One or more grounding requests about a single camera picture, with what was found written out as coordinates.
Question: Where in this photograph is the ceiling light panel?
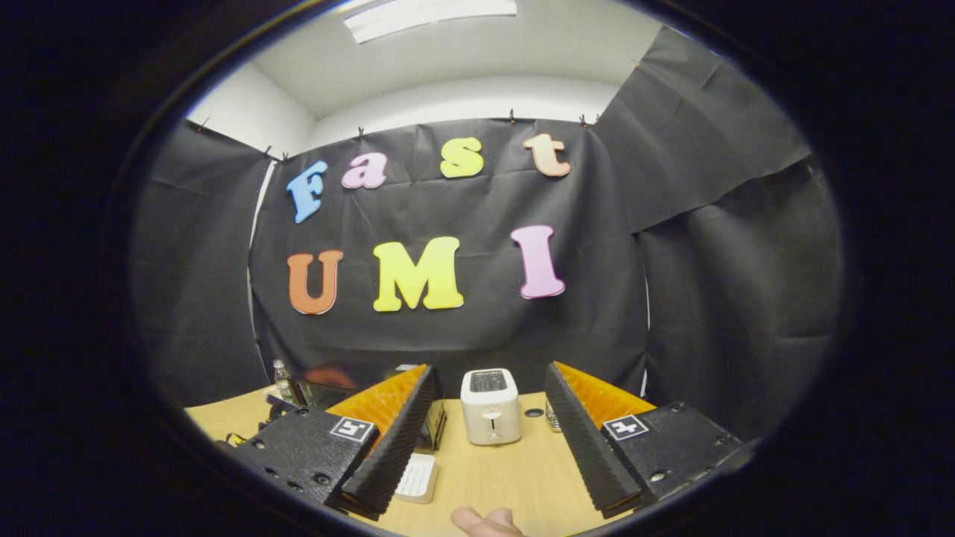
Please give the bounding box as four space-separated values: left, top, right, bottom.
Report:
343 0 518 44

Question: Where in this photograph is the white rectangular tray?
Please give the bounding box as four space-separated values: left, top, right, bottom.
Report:
394 453 439 504

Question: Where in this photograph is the black electric oven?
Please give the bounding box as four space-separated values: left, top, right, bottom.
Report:
287 363 448 453

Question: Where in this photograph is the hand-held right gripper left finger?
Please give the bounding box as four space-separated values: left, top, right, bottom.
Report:
250 364 442 521

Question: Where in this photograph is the white toaster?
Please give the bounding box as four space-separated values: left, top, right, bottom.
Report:
460 368 522 447

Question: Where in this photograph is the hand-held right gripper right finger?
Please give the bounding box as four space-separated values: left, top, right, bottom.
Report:
545 361 747 519

